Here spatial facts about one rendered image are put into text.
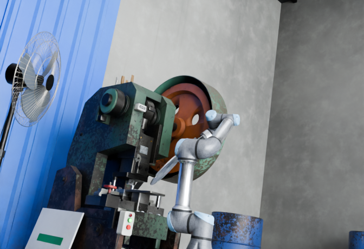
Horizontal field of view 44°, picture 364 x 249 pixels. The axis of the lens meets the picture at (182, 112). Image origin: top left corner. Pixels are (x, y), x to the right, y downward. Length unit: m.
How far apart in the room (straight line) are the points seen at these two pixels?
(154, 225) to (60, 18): 2.16
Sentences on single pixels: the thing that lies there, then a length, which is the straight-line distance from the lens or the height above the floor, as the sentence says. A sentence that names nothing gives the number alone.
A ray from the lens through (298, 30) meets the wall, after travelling 6.97.
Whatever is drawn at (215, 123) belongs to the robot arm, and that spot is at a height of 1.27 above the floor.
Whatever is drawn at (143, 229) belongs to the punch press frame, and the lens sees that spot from 2.91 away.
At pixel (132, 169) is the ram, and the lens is 3.02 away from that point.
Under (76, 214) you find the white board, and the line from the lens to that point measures 3.04.
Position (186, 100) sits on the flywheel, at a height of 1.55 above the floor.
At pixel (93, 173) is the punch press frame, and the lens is 3.14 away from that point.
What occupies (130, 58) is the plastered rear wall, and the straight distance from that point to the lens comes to 4.74.
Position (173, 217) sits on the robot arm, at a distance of 2.59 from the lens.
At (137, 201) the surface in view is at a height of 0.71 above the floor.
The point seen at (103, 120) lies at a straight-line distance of 3.06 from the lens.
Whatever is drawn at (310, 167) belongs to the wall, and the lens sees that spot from 6.10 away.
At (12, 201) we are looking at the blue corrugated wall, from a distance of 3.89.
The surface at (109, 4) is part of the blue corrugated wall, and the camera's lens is 4.68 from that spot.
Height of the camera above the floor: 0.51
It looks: 16 degrees up
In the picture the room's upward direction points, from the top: 9 degrees clockwise
